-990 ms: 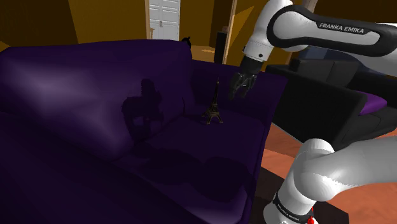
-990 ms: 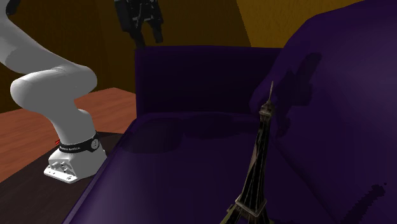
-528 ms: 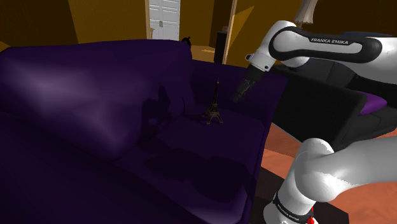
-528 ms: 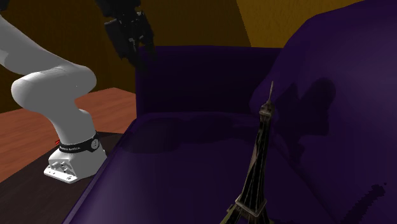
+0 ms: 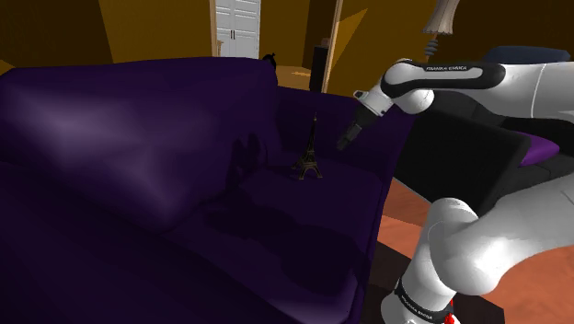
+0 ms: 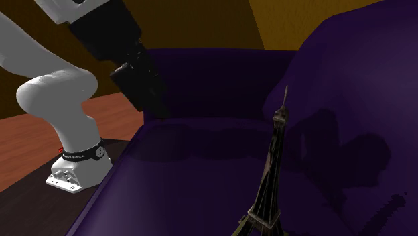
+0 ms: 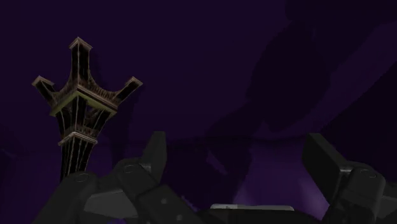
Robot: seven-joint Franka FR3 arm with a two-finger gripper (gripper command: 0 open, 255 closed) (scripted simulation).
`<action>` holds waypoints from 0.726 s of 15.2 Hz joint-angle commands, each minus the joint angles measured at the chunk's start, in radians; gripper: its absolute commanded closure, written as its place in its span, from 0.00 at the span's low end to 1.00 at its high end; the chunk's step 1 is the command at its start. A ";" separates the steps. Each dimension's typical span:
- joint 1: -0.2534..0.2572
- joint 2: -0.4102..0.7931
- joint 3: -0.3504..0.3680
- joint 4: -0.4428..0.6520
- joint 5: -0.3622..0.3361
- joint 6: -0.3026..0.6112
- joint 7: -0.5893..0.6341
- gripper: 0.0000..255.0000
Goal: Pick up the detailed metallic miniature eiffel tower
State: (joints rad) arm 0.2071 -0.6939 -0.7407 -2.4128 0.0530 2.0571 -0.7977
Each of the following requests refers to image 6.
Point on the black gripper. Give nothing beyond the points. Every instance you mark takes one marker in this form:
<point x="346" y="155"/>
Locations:
<point x="107" y="34"/>

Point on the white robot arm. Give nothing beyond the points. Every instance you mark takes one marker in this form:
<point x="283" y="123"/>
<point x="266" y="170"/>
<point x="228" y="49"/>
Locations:
<point x="65" y="108"/>

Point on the purple sofa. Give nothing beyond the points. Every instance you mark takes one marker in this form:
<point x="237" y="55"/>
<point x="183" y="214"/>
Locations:
<point x="196" y="183"/>

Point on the dark tower figure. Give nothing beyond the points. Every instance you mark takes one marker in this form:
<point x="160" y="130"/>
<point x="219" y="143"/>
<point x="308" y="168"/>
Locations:
<point x="268" y="196"/>

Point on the dark robot stand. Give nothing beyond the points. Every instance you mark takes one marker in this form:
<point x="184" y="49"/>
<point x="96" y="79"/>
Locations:
<point x="32" y="209"/>

